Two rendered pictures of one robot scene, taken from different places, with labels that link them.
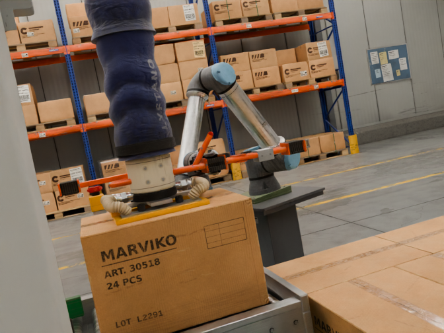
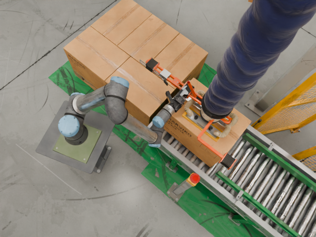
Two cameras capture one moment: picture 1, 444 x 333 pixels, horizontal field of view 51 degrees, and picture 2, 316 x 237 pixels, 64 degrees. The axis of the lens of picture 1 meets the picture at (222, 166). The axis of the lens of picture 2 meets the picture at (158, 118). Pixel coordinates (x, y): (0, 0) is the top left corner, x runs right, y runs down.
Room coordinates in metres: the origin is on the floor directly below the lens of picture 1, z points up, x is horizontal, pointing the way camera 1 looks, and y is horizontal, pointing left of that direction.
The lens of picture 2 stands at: (2.61, 0.61, 2.79)
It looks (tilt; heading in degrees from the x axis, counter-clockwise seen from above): 68 degrees down; 227
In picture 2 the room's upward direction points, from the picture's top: 10 degrees clockwise
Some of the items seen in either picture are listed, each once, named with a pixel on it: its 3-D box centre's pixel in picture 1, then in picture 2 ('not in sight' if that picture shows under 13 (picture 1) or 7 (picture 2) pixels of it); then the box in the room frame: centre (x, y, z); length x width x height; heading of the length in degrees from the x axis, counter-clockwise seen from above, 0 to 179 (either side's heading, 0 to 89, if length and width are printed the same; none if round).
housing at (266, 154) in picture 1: (263, 154); (165, 75); (1.89, -0.17, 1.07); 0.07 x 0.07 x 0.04; 17
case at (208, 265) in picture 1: (170, 258); (202, 123); (1.76, 0.26, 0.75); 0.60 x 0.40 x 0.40; 106
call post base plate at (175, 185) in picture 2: not in sight; (176, 191); (2.16, 0.60, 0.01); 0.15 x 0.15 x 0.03; 17
